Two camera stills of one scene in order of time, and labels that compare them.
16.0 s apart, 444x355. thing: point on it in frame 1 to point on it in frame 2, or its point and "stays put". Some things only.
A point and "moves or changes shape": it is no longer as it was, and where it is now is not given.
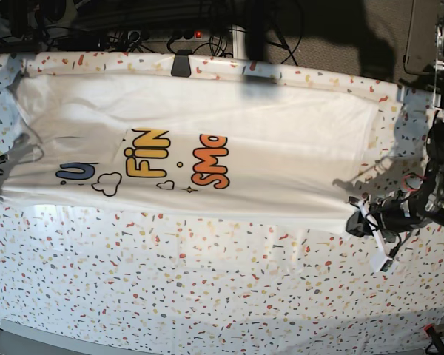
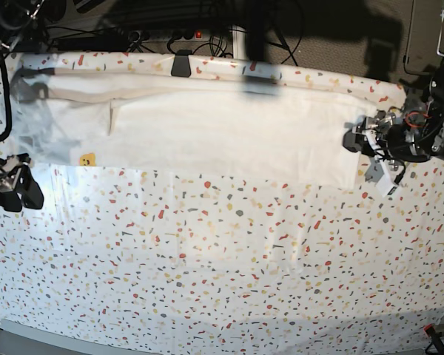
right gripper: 394,212 to 402,144
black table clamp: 181,66 stays put
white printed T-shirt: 303,153 moves or changes shape
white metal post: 239,42 stays put
